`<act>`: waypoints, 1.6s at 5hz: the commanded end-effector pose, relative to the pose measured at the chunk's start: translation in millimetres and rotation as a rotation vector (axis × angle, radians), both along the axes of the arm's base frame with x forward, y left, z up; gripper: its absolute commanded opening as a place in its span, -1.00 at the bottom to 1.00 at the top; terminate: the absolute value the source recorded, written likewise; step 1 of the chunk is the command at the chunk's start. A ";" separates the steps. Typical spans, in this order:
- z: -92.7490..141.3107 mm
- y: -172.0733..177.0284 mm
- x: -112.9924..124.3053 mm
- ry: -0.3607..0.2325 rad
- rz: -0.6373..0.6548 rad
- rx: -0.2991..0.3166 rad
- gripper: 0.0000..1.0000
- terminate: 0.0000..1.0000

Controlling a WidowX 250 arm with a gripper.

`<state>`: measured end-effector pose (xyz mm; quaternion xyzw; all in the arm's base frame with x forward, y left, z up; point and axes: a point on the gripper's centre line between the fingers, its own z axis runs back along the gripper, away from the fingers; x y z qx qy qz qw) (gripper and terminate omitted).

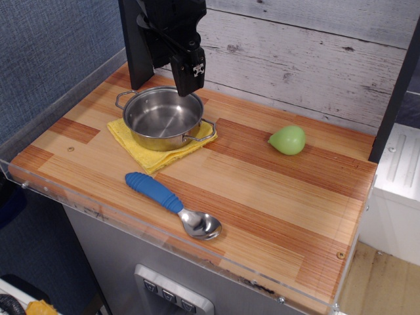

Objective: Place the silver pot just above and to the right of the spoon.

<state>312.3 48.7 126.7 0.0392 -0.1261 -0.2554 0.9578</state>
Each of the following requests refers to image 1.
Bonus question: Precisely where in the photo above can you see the white aluminium box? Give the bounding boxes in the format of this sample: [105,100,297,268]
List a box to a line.
[359,123,419,265]

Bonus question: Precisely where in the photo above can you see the stainless steel pot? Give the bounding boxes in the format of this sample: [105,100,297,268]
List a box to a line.
[115,86,216,152]

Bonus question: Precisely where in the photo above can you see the black corrugated hose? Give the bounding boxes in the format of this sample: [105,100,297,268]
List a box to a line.
[0,293,26,315]

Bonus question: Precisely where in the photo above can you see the yellow folded cloth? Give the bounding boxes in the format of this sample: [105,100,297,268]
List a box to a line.
[107,118,217,175]

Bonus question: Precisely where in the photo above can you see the yellow object bottom left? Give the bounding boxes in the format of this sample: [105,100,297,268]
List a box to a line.
[26,300,58,315]

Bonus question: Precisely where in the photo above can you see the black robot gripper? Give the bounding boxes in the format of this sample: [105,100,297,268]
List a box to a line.
[136,1,207,96]

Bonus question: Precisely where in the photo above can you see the green plastic pear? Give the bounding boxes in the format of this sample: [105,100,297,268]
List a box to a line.
[268,125,306,156]

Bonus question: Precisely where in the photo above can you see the black vertical post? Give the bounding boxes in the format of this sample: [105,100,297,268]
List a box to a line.
[118,0,156,90]

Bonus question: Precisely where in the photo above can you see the silver cabinet control panel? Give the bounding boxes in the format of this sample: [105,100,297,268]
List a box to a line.
[134,264,215,314]

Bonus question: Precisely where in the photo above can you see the clear acrylic table guard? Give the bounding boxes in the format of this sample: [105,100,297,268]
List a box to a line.
[1,52,376,314]

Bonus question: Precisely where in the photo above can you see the dark right frame post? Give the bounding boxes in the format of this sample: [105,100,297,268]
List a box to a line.
[368,19,419,163]

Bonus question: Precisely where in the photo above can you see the blue handled metal spoon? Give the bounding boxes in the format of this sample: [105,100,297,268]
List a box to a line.
[125,172,222,240]

